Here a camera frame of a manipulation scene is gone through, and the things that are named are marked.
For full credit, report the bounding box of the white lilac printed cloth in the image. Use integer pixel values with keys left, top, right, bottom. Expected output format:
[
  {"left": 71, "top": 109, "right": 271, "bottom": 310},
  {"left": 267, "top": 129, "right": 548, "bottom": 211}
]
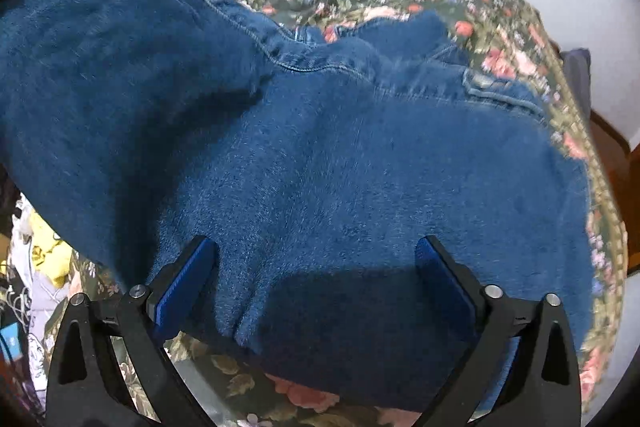
[{"left": 7, "top": 197, "right": 83, "bottom": 410}]

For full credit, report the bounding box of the yellow printed garment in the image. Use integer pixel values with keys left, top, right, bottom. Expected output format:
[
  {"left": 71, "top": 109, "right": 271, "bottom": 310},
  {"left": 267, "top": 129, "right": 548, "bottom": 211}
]
[{"left": 29, "top": 212, "right": 77, "bottom": 289}]

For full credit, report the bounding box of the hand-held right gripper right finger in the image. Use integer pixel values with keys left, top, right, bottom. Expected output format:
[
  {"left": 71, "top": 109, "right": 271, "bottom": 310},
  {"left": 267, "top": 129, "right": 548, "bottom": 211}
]
[{"left": 415, "top": 234, "right": 583, "bottom": 427}]

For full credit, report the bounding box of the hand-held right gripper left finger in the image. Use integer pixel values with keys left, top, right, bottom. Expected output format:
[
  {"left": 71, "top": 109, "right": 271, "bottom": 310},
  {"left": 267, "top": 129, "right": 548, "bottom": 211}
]
[{"left": 45, "top": 235, "right": 221, "bottom": 427}]

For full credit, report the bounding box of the blue denim jacket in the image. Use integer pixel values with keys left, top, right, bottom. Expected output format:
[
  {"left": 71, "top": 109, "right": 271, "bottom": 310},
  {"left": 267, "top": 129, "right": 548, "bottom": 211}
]
[{"left": 0, "top": 0, "right": 594, "bottom": 412}]

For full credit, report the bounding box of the grey-blue bag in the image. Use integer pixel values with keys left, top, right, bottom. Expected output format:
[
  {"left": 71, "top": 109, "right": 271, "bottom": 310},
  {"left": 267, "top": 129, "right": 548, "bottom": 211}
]
[{"left": 561, "top": 48, "right": 592, "bottom": 108}]

